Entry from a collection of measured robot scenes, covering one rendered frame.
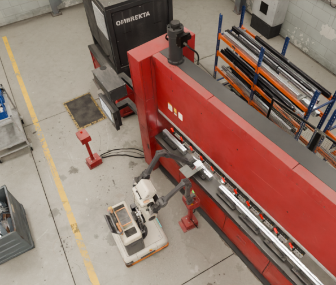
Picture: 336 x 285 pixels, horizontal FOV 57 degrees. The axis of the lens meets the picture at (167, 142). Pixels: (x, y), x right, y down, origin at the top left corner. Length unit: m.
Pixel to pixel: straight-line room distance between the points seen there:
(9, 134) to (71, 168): 1.29
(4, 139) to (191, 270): 3.87
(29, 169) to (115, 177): 1.57
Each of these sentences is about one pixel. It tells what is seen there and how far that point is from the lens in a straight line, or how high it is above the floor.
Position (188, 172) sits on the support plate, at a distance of 4.16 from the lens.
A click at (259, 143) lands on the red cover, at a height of 2.29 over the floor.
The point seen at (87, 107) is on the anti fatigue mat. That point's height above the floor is 0.01.
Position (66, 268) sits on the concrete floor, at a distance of 4.96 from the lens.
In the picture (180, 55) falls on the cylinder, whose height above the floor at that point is 2.41.
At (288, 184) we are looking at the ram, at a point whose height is 2.08.
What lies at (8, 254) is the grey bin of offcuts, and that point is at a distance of 5.09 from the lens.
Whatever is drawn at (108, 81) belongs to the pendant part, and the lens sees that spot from 4.02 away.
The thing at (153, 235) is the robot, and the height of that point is 0.28.
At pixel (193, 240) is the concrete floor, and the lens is 4.81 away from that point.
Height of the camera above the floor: 4.51
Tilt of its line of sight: 52 degrees down
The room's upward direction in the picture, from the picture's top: 4 degrees counter-clockwise
